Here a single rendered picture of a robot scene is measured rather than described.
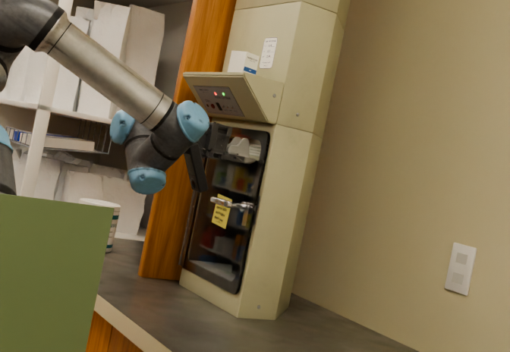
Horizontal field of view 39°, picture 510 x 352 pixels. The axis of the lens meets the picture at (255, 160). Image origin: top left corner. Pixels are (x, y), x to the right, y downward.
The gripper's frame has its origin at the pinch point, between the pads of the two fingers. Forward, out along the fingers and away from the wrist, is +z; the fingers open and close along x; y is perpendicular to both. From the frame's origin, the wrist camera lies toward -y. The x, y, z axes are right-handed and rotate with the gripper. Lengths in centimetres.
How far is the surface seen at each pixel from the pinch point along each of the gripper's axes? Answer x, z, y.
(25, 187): 111, -21, -25
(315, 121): -4.3, 13.7, 13.0
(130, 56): 134, 17, 32
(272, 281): -4.5, 10.5, -27.5
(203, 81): 16.9, -7.8, 17.8
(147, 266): 32.5, -5.4, -33.9
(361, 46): 23, 45, 41
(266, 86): -4.5, -2.6, 18.1
